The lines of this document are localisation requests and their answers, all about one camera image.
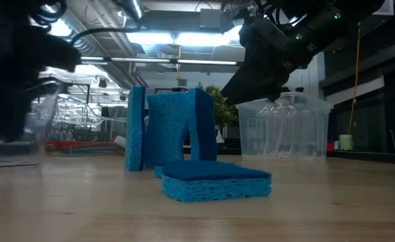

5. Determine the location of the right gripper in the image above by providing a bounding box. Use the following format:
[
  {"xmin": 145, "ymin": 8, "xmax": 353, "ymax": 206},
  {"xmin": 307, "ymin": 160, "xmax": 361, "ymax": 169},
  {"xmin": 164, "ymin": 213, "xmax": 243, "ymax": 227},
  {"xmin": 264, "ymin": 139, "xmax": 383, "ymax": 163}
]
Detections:
[{"xmin": 221, "ymin": 16, "xmax": 323, "ymax": 106}]

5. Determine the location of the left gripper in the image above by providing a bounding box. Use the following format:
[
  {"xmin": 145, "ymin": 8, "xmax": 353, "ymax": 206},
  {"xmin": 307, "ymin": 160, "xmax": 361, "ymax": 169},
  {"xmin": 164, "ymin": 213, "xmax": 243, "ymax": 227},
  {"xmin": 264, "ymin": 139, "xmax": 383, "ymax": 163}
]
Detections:
[{"xmin": 0, "ymin": 33, "xmax": 83, "ymax": 143}]

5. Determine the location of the small clear dropper bottle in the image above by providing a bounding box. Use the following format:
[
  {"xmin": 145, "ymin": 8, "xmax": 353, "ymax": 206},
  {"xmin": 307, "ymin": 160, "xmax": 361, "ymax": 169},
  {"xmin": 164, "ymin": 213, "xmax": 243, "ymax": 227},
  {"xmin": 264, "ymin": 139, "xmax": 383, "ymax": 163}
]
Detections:
[{"xmin": 276, "ymin": 86, "xmax": 302, "ymax": 157}]

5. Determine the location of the clear soap pump bottle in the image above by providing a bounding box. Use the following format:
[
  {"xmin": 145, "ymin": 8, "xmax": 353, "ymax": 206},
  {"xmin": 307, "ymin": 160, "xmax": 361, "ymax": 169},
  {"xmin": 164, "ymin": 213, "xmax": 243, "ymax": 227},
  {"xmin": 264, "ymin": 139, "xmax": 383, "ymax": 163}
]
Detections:
[
  {"xmin": 293, "ymin": 86, "xmax": 324, "ymax": 157},
  {"xmin": 258, "ymin": 99, "xmax": 288, "ymax": 157}
]

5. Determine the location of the small potted green plant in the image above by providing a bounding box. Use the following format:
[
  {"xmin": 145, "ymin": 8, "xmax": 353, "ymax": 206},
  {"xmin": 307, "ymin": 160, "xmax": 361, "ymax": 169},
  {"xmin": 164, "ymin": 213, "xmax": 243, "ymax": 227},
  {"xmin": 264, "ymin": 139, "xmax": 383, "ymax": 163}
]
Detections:
[{"xmin": 196, "ymin": 82, "xmax": 239, "ymax": 138}]

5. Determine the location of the horizontal metal crossbar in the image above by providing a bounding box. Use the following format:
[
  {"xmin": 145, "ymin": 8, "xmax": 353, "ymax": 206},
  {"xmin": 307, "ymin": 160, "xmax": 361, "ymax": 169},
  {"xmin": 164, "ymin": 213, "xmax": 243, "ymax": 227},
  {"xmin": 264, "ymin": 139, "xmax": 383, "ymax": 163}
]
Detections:
[{"xmin": 79, "ymin": 56, "xmax": 245, "ymax": 67}]

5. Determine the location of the pale green cup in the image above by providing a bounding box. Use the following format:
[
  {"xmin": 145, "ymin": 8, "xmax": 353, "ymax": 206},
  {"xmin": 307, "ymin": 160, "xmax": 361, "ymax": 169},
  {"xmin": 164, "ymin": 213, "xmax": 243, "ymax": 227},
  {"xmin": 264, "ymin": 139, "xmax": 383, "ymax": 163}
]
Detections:
[{"xmin": 339, "ymin": 134, "xmax": 354, "ymax": 151}]

